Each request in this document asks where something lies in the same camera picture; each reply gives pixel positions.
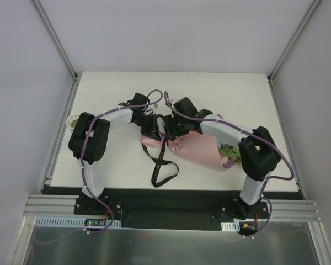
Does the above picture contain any black ribbon gold lettering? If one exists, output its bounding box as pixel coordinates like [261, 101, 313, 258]
[141, 136, 179, 188]

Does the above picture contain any pink wrapping paper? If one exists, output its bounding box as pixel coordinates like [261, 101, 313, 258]
[141, 109, 232, 173]

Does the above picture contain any blue artificial flower stem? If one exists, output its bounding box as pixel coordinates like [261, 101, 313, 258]
[217, 139, 232, 149]

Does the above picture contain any peach artificial flower stem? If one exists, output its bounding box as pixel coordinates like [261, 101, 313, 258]
[218, 145, 241, 163]

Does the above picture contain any purple tissue paper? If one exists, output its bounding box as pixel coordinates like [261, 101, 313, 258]
[223, 160, 238, 169]

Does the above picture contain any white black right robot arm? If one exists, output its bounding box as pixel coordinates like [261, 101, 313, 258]
[163, 97, 281, 220]

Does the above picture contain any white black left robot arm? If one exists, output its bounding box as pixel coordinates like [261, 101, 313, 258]
[68, 89, 163, 215]

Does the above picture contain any white ribbed vase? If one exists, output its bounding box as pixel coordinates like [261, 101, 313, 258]
[65, 115, 79, 131]

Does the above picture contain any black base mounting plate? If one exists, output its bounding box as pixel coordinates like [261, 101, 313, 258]
[42, 186, 306, 230]

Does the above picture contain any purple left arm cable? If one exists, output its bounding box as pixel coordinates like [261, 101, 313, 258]
[33, 89, 163, 245]

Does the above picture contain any white right cable duct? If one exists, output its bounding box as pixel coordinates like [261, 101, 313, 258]
[221, 221, 240, 232]

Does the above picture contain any white cable duct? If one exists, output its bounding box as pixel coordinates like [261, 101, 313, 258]
[35, 217, 121, 229]
[221, 221, 240, 232]

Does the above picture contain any white left cable duct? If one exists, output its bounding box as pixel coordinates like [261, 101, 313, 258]
[35, 217, 121, 229]

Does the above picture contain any aluminium left corner post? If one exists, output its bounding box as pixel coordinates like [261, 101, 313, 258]
[30, 0, 82, 82]

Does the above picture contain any aluminium corner post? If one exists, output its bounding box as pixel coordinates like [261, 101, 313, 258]
[30, 0, 82, 82]
[268, 0, 323, 84]

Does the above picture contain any aluminium right corner post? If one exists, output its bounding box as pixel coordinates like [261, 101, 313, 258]
[268, 0, 323, 84]

